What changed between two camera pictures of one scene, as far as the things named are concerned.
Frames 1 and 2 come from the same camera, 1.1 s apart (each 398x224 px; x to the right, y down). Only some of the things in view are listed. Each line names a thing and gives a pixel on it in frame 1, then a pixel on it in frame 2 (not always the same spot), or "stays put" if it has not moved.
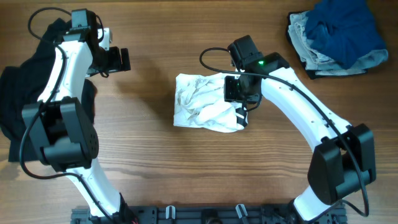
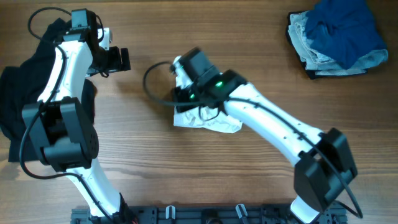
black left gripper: [116, 65] stays put
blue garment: [342, 28] stays put
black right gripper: [229, 93] -> [176, 94]
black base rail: [220, 214] stays put
